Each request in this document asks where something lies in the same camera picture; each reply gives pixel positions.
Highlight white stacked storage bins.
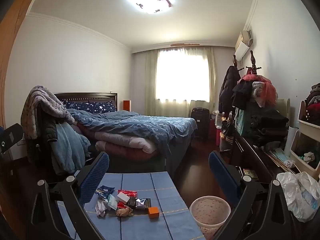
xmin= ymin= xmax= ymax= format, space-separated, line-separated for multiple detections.
xmin=290 ymin=100 xmax=320 ymax=180

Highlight white tissue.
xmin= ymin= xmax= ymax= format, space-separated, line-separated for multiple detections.
xmin=95 ymin=199 xmax=110 ymax=217

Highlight light blue packet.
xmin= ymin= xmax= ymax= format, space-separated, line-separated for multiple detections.
xmin=106 ymin=194 xmax=118 ymax=210

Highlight pale window curtain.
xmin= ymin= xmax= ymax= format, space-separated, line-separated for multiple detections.
xmin=145 ymin=46 xmax=218 ymax=118

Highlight white plastic bag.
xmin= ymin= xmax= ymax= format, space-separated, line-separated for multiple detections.
xmin=276 ymin=171 xmax=320 ymax=223

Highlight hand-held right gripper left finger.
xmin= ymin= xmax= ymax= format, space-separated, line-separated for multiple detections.
xmin=29 ymin=151 xmax=110 ymax=240

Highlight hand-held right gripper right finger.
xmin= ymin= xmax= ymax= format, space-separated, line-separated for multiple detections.
xmin=208 ymin=151 xmax=297 ymax=240

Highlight stack of folded dark clothes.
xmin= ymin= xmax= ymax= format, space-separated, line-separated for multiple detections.
xmin=250 ymin=110 xmax=289 ymax=145

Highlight orange small box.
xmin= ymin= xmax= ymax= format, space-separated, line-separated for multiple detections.
xmin=147 ymin=207 xmax=160 ymax=220

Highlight dark wooden dresser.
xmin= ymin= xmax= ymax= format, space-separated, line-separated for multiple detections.
xmin=230 ymin=127 xmax=288 ymax=188

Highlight red wrapper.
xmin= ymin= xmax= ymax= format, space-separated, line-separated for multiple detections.
xmin=118 ymin=190 xmax=138 ymax=200

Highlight grey bed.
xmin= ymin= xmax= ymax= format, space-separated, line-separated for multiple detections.
xmin=53 ymin=92 xmax=200 ymax=178

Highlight blue snack packet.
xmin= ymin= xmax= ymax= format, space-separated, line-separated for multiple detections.
xmin=96 ymin=185 xmax=115 ymax=197

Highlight black jacket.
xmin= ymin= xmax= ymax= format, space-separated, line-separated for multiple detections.
xmin=27 ymin=105 xmax=59 ymax=165

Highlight pale pink quilt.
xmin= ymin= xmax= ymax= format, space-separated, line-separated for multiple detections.
xmin=95 ymin=131 xmax=160 ymax=154

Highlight blue fleece robe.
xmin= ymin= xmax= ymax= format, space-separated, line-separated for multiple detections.
xmin=51 ymin=122 xmax=92 ymax=175

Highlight wooden coat rack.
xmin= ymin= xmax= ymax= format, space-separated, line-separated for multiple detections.
xmin=234 ymin=51 xmax=262 ymax=74

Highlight blue patterned duvet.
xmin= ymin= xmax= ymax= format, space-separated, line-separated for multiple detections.
xmin=67 ymin=109 xmax=198 ymax=155

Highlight dark hanging coat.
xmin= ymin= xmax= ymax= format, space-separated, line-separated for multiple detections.
xmin=219 ymin=66 xmax=240 ymax=113

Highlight green yellow book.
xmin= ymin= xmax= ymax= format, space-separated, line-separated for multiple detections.
xmin=244 ymin=169 xmax=259 ymax=180

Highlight dark wooden headboard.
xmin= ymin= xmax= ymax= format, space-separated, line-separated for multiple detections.
xmin=53 ymin=92 xmax=118 ymax=113

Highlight white small box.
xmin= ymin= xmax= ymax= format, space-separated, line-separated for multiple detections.
xmin=117 ymin=192 xmax=130 ymax=205

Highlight tan crumpled wrapper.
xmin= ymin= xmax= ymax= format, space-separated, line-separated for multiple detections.
xmin=115 ymin=207 xmax=134 ymax=217

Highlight dark foil packet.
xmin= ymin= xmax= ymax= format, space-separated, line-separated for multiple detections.
xmin=129 ymin=197 xmax=152 ymax=209

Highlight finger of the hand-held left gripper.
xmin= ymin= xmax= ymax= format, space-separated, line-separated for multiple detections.
xmin=0 ymin=123 xmax=24 ymax=155

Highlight black suitcase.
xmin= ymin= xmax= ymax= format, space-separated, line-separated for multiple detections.
xmin=191 ymin=107 xmax=210 ymax=139

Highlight blue checked tablecloth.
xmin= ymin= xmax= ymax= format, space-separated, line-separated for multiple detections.
xmin=57 ymin=171 xmax=205 ymax=240

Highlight black crumpled garment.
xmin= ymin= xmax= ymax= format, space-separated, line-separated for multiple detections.
xmin=231 ymin=80 xmax=255 ymax=110

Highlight red quilt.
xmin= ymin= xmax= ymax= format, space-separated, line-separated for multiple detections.
xmin=110 ymin=147 xmax=158 ymax=162

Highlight grey knitted blanket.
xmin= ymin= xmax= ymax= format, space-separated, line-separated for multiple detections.
xmin=21 ymin=85 xmax=75 ymax=139

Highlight teal printed bag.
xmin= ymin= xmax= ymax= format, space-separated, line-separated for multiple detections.
xmin=235 ymin=107 xmax=245 ymax=135

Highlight white paper roll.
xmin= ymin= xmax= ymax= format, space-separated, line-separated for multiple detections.
xmin=285 ymin=126 xmax=299 ymax=158

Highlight star print pillow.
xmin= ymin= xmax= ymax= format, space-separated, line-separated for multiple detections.
xmin=61 ymin=101 xmax=117 ymax=114

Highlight red suitcase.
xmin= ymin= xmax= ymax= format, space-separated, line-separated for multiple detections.
xmin=209 ymin=119 xmax=222 ymax=147

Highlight white air conditioner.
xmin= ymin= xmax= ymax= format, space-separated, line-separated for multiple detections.
xmin=234 ymin=30 xmax=253 ymax=62

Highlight pink speckled white wastebasket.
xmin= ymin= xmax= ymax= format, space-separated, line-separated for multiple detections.
xmin=189 ymin=196 xmax=231 ymax=240

